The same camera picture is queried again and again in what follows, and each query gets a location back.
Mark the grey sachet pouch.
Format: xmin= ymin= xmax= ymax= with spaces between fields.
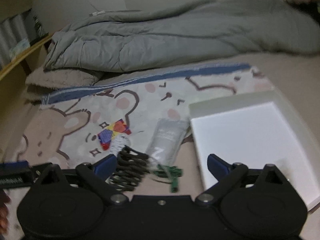
xmin=146 ymin=119 xmax=189 ymax=170

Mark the cartoon bear print cloth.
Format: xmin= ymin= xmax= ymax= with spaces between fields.
xmin=0 ymin=62 xmax=276 ymax=240

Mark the green and white cord bundle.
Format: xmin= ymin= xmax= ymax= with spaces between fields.
xmin=150 ymin=163 xmax=184 ymax=194

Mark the beige fuzzy pillow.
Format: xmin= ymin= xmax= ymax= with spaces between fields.
xmin=22 ymin=67 xmax=103 ymax=101

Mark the white shallow box tray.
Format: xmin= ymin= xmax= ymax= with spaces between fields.
xmin=189 ymin=90 xmax=319 ymax=210

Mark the grey quilted duvet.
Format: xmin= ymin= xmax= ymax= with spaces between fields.
xmin=43 ymin=0 xmax=319 ymax=73

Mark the white charger cable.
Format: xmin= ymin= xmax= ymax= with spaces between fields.
xmin=83 ymin=0 xmax=107 ymax=17

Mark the dark glass bottle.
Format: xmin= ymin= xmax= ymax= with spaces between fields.
xmin=31 ymin=10 xmax=48 ymax=43

